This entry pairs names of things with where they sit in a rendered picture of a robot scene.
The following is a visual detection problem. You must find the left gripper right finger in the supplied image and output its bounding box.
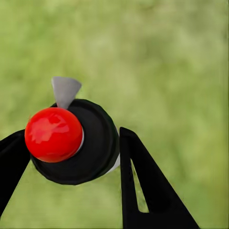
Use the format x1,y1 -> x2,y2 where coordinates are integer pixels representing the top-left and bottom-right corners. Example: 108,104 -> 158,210
119,127 -> 200,229

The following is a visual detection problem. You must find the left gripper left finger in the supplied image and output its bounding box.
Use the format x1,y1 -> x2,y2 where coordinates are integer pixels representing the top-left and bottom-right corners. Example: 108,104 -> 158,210
0,129 -> 31,217

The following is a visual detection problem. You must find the pesticide atomizer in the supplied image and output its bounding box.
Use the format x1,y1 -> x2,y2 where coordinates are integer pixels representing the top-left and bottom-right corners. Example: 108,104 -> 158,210
24,76 -> 120,186

